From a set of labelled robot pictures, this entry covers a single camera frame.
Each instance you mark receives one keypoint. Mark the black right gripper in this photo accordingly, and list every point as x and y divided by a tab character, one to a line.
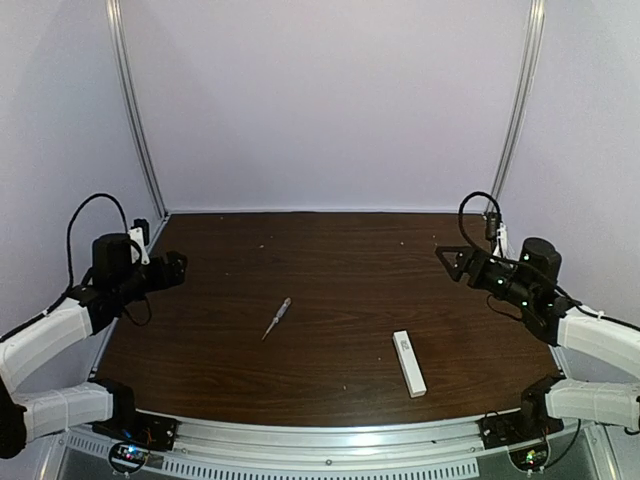
473	267

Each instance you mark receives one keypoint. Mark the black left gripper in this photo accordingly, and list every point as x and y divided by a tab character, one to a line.
167	270

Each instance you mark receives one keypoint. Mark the white remote control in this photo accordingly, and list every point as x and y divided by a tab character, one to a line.
409	365

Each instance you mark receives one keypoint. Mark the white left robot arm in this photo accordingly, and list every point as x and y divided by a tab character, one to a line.
82	312

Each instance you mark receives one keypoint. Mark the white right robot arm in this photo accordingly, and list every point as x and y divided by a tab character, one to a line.
553	317

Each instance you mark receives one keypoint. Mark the clear tester screwdriver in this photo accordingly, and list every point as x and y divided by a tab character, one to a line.
277	317

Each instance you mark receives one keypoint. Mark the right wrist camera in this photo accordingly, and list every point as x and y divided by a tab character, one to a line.
496	234

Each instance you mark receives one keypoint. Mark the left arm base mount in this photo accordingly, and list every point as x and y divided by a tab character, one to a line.
134	443

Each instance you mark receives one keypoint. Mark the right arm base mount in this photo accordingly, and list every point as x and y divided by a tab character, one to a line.
527	441

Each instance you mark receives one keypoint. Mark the right aluminium frame post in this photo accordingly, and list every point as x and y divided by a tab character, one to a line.
534	31

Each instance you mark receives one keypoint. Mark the aluminium frame post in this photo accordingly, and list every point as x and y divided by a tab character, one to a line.
534	31
126	79

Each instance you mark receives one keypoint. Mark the left aluminium frame post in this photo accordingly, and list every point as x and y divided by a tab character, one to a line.
126	79

